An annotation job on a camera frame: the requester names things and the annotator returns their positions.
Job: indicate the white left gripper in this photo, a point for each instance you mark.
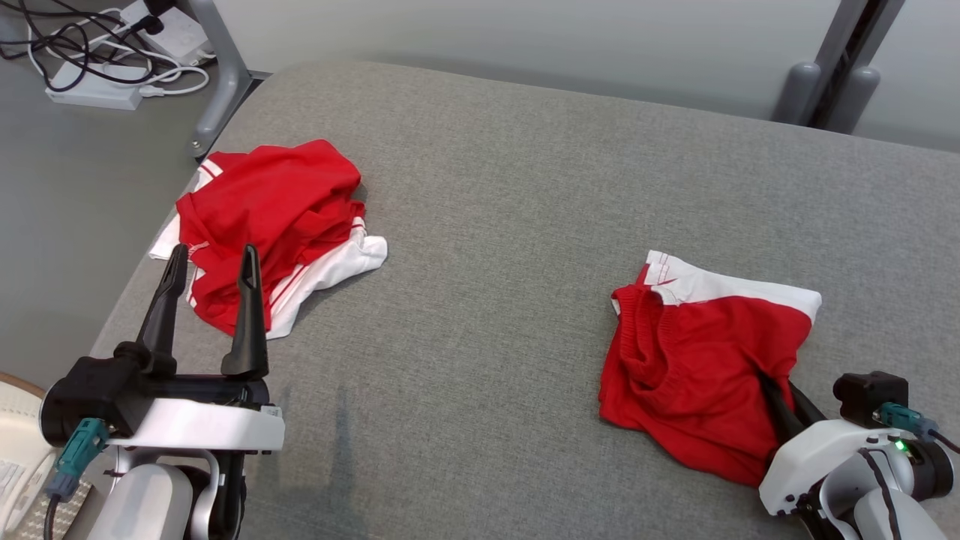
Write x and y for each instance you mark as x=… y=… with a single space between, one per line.
x=202 y=427

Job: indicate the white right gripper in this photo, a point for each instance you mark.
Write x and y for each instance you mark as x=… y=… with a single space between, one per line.
x=810 y=465

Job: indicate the red shorts white hem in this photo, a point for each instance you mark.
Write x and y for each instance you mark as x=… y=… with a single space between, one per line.
x=697 y=360

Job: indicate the red white-trimmed shirt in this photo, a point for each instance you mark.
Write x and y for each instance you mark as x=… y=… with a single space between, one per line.
x=277 y=195

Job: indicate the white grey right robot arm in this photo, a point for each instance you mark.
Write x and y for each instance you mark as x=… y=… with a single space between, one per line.
x=885 y=517

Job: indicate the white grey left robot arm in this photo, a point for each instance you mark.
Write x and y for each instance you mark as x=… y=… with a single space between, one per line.
x=142 y=502

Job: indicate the grey metal desk leg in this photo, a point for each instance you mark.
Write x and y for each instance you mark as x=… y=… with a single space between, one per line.
x=225 y=75

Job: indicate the long white power strip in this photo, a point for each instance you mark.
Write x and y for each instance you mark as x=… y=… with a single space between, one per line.
x=94 y=90

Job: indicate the black power plug adapter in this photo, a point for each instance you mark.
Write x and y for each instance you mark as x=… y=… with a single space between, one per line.
x=154 y=16

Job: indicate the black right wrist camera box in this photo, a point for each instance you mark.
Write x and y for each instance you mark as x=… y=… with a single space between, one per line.
x=870 y=394

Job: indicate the grey cylindrical post foot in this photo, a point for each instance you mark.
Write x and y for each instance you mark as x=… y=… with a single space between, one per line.
x=796 y=94
x=851 y=101

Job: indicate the grey partition post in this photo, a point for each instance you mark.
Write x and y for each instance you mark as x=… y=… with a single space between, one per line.
x=847 y=52

